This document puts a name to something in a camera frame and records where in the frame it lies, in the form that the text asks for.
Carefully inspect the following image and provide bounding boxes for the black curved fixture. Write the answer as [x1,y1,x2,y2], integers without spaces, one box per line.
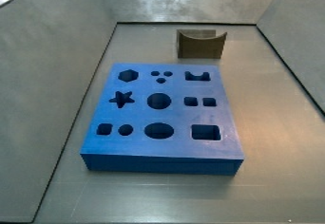
[176,29,227,59]

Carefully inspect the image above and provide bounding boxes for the blue foam shape tray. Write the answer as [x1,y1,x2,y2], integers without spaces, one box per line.
[80,63,243,176]

